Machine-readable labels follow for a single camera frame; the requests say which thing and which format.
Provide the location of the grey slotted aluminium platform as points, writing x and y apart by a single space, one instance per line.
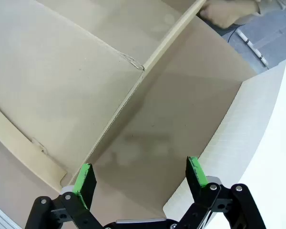
0 217

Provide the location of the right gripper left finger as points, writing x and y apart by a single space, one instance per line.
84 181

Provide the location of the tan cardboard shoe box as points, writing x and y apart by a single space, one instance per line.
62 83

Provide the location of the white metal floor bar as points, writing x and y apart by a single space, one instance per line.
252 47

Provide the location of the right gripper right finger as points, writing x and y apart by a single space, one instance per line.
195 174

